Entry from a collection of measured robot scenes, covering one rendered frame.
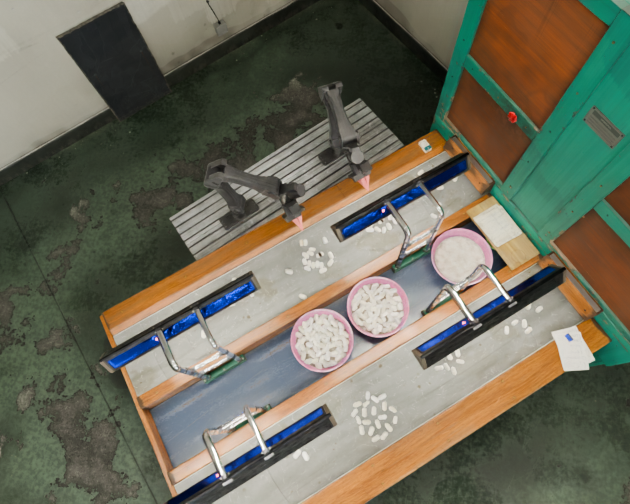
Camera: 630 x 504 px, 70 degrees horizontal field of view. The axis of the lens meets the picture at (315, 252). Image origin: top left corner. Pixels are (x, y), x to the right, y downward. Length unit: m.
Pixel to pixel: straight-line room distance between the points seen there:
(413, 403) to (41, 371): 2.23
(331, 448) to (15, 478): 1.94
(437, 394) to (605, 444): 1.26
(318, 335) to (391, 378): 0.35
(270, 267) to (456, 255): 0.85
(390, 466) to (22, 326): 2.41
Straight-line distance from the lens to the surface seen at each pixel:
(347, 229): 1.73
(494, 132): 2.07
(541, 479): 2.89
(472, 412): 1.98
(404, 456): 1.94
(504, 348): 2.07
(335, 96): 2.05
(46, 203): 3.64
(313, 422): 1.58
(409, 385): 1.97
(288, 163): 2.37
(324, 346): 1.96
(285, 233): 2.10
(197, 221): 2.32
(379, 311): 1.99
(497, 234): 2.17
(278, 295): 2.03
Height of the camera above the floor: 2.68
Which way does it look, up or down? 70 degrees down
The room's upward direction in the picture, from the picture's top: 10 degrees counter-clockwise
